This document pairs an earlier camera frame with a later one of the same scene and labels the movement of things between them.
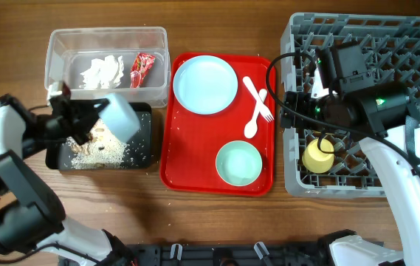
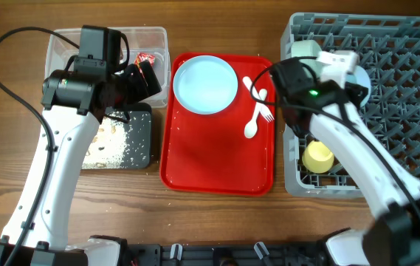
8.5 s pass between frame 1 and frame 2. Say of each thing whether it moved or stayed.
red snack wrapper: stayed
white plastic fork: stayed
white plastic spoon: stayed
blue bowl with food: moved
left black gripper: moved
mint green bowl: moved
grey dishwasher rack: stayed
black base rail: stayed
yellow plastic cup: stayed
